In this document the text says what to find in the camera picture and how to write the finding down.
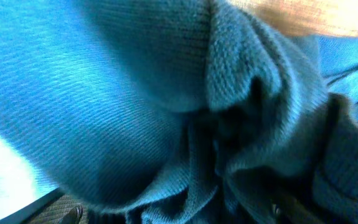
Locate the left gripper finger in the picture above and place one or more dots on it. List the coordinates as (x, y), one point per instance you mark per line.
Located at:
(51, 208)

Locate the blue polo shirt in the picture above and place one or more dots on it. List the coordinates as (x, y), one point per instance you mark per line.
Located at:
(181, 111)

